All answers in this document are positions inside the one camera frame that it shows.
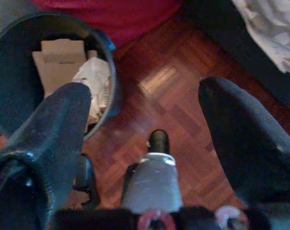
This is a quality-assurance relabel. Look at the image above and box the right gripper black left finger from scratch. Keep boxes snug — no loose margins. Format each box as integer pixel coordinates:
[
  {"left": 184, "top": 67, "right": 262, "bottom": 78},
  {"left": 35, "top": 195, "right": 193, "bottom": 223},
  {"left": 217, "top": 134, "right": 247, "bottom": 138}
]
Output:
[{"left": 0, "top": 82, "right": 93, "bottom": 230}]

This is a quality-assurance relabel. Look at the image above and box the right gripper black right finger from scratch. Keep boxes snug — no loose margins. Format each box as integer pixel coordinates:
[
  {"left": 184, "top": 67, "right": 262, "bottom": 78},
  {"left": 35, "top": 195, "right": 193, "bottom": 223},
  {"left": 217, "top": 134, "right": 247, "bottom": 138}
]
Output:
[{"left": 198, "top": 76, "right": 290, "bottom": 209}]

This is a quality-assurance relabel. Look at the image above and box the black round bin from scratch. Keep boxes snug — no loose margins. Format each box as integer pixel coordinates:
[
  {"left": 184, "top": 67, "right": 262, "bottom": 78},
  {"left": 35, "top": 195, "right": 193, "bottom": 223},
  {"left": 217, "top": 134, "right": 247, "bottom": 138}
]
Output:
[{"left": 0, "top": 11, "right": 123, "bottom": 142}]

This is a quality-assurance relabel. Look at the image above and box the brown cardboard piece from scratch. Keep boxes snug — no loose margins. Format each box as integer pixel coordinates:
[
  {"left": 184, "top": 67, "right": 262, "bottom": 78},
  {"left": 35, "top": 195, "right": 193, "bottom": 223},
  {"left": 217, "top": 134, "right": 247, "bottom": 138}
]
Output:
[{"left": 31, "top": 39, "right": 97, "bottom": 99}]

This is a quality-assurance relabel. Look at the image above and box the white crumpled paper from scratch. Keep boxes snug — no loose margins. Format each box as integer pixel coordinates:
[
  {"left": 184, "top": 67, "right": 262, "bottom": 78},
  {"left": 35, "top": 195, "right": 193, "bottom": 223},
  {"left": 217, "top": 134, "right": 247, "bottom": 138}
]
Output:
[{"left": 71, "top": 57, "right": 112, "bottom": 125}]

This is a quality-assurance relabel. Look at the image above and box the black robot right foot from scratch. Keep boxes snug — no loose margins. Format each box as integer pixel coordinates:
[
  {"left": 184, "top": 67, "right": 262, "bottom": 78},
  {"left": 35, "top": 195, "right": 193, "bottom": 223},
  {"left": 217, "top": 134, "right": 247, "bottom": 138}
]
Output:
[{"left": 147, "top": 129, "right": 171, "bottom": 154}]

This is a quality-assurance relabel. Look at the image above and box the silver robot right leg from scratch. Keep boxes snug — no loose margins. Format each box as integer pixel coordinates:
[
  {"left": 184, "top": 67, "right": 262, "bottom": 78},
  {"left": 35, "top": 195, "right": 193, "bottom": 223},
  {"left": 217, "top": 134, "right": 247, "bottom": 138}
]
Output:
[{"left": 122, "top": 153, "right": 184, "bottom": 214}]

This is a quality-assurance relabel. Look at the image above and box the bed with beige floral sheet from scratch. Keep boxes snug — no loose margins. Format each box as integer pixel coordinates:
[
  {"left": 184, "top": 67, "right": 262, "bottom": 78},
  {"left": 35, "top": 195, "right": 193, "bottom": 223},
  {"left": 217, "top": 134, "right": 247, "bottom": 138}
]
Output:
[{"left": 183, "top": 0, "right": 290, "bottom": 108}]

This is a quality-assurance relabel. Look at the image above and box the red fabric cushion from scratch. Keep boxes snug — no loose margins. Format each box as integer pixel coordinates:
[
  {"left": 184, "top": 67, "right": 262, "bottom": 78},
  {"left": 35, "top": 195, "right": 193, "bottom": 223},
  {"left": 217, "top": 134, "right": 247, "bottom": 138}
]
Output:
[{"left": 32, "top": 0, "right": 184, "bottom": 48}]

